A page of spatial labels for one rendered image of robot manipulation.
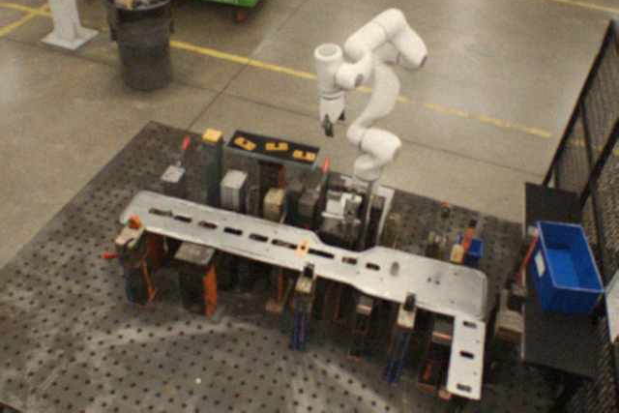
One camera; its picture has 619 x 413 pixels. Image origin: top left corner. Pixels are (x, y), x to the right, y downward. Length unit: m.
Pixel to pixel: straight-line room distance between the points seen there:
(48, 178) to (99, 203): 1.36
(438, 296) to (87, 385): 1.25
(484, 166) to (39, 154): 3.12
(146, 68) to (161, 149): 1.75
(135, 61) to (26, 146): 1.02
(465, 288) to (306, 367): 0.64
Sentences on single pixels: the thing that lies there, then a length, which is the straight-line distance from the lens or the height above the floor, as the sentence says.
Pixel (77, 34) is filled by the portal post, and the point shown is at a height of 0.06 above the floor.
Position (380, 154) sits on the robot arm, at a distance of 2.35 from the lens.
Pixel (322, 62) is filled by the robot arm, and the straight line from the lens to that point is 1.83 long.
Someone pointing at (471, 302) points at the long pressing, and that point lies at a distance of 2.13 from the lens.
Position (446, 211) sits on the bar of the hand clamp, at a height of 1.22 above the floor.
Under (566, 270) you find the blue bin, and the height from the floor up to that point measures 1.03.
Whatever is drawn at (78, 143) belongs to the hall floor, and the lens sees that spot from 4.43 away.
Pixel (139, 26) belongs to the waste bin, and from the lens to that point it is 4.58.
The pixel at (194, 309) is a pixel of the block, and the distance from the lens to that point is 2.33.
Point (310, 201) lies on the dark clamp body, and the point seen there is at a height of 1.08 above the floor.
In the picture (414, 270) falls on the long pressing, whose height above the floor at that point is 1.00.
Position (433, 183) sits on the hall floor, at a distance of 4.11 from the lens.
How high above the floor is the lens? 2.60
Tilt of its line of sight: 41 degrees down
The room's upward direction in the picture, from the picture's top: 4 degrees clockwise
